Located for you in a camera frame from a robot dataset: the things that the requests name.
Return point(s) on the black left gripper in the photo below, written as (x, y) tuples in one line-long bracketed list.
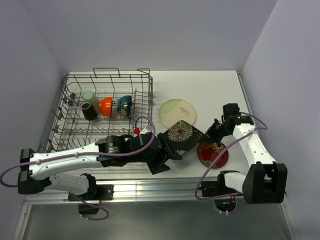
[(157, 164)]

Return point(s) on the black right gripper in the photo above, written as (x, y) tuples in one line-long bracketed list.
[(205, 138)]

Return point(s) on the red round floral plate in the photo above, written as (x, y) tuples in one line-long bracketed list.
[(207, 153)]

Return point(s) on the black square floral plate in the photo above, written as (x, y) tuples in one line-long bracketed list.
[(183, 137)]

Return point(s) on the cream green round plate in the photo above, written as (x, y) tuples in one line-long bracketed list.
[(174, 110)]

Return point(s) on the dark blue beige bowl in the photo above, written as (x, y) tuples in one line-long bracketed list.
[(123, 107)]

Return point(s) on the orange bowl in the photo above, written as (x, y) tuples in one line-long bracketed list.
[(106, 107)]

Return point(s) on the dark brown cup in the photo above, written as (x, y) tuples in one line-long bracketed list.
[(88, 111)]

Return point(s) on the light green cup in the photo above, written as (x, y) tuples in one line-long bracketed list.
[(90, 97)]

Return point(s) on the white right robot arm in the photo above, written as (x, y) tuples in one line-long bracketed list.
[(265, 181)]

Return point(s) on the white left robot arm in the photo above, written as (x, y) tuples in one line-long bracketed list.
[(40, 171)]

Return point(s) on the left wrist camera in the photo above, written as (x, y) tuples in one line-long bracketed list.
[(142, 131)]

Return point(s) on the aluminium table rail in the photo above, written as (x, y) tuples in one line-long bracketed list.
[(134, 182)]

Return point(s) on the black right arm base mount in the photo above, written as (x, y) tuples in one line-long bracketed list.
[(214, 189)]

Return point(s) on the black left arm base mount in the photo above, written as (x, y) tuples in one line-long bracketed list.
[(101, 192)]

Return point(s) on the grey wire dish rack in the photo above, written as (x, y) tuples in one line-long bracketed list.
[(66, 128)]

